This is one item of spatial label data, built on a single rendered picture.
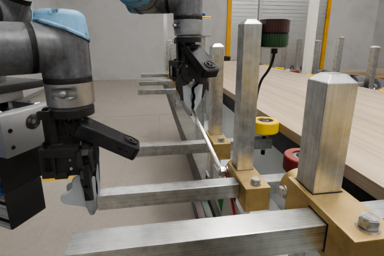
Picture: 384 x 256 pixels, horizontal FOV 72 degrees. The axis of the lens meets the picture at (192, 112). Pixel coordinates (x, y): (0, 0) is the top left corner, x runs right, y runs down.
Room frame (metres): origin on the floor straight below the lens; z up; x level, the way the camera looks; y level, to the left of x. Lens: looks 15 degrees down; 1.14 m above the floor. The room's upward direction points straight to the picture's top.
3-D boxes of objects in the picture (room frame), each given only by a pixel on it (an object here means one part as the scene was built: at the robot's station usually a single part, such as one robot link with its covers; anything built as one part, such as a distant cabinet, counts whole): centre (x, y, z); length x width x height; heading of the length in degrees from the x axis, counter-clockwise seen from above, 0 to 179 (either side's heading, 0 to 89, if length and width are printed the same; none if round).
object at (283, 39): (0.54, -0.16, 1.14); 0.06 x 0.06 x 0.02
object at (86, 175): (0.42, 0.18, 0.91); 0.05 x 0.02 x 0.09; 9
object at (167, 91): (1.71, 0.13, 0.81); 0.43 x 0.03 x 0.04; 99
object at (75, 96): (0.44, 0.20, 1.05); 0.08 x 0.08 x 0.05
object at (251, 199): (0.51, -0.12, 0.85); 0.13 x 0.06 x 0.05; 9
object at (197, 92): (0.74, 0.00, 0.98); 0.06 x 0.03 x 0.09; 29
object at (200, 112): (1.03, -0.03, 0.93); 0.05 x 0.04 x 0.45; 9
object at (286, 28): (0.54, -0.16, 1.16); 0.06 x 0.06 x 0.02
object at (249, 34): (0.53, -0.11, 0.93); 0.03 x 0.03 x 0.48; 9
